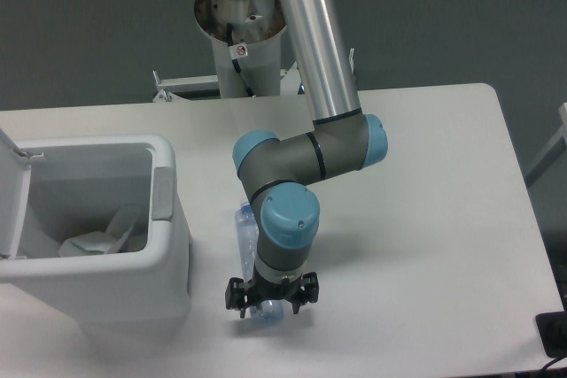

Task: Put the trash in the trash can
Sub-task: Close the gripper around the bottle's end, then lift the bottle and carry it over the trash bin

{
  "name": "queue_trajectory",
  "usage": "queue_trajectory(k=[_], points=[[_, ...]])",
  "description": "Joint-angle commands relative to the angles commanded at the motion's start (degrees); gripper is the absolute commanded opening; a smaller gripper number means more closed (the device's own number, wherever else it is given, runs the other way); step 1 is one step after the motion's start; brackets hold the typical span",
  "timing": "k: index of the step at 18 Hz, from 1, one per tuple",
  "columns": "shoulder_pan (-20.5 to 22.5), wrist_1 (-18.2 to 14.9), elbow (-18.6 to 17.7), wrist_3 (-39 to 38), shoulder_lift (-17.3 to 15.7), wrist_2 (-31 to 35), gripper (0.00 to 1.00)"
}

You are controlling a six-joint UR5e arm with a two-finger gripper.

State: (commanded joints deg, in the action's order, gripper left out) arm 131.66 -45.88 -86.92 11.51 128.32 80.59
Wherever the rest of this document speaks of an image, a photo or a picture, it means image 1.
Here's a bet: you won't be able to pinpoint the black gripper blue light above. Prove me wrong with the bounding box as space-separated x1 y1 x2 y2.
225 272 318 319

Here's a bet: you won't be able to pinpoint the crushed clear plastic water bottle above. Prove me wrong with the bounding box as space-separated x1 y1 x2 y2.
235 198 284 325

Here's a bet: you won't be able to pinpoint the white plastic wrapper bag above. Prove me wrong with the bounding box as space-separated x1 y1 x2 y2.
58 204 141 258

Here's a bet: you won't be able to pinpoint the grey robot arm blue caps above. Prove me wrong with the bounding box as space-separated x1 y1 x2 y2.
195 0 388 313

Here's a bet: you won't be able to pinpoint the white plastic trash can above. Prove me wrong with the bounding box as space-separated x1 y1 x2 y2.
1 135 192 326

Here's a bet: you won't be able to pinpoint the black device at table edge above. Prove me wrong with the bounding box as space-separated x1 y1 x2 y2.
535 311 566 358

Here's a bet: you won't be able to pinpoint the white metal mounting frame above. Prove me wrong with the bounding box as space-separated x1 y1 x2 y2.
151 48 357 103

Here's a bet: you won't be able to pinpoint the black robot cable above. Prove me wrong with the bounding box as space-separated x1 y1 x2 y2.
226 22 257 98

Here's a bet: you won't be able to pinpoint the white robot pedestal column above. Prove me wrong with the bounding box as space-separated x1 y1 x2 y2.
194 0 286 98

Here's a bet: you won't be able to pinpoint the white frame piece right edge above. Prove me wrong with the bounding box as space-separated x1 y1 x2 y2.
524 103 566 188

